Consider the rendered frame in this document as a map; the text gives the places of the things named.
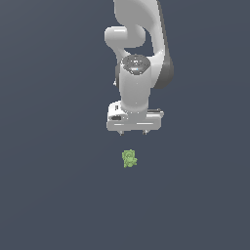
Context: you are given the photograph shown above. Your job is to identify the small green figurine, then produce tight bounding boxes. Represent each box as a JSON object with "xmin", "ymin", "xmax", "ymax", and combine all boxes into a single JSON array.
[{"xmin": 121, "ymin": 148, "xmax": 139, "ymax": 169}]

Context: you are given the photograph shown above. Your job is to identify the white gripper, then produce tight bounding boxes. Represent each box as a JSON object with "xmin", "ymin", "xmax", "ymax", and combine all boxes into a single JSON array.
[{"xmin": 105, "ymin": 101, "xmax": 165, "ymax": 137}]

